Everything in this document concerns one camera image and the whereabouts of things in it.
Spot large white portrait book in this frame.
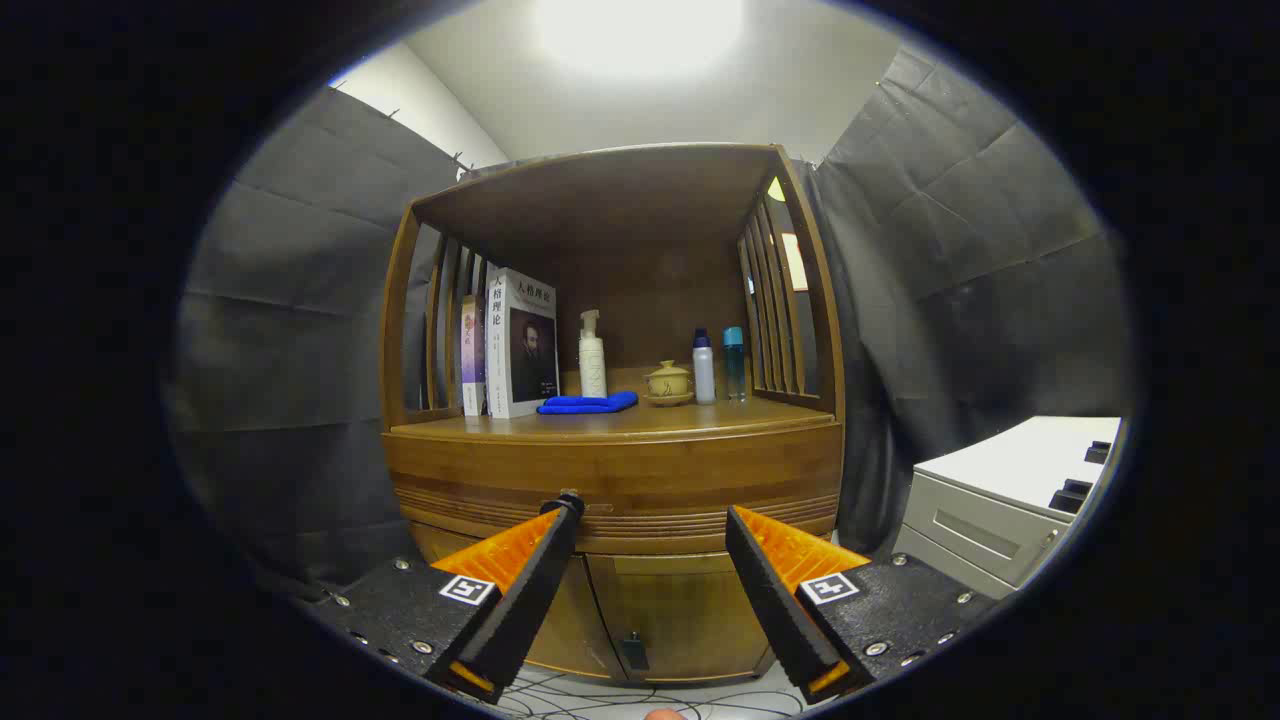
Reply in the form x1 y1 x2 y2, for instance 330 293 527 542
484 267 559 419

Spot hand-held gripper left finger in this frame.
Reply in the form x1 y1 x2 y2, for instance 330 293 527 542
295 490 586 706

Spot blue folded cloth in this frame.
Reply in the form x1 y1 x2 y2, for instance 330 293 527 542
537 391 639 416

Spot black backdrop cloth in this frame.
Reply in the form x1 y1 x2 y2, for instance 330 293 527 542
170 45 1136 591

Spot thin purple book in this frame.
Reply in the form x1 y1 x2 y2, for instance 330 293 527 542
460 295 488 417

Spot white pump bottle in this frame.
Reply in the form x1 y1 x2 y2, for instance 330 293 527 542
578 309 608 399

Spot wooden drawer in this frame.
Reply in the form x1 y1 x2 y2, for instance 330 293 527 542
383 425 844 556

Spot teal clear bottle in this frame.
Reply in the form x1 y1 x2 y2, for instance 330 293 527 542
722 326 748 402

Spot wooden cabinet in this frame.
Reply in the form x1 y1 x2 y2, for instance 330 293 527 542
378 143 847 686

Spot black floor cables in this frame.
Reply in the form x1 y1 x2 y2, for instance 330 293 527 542
495 665 806 719

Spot yellow lidded teacup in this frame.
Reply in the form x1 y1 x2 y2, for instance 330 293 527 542
642 360 695 408

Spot wooden countertop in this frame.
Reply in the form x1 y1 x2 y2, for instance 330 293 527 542
390 398 836 438

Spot wooden cabinet door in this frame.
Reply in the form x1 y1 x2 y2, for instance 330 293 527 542
585 553 776 684
410 520 626 681

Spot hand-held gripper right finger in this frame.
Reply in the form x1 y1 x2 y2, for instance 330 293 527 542
725 505 1001 706

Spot white bottle blue cap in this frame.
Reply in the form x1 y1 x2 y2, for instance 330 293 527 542
692 328 717 405

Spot white grey cabinet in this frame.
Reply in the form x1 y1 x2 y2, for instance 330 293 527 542
890 415 1123 599

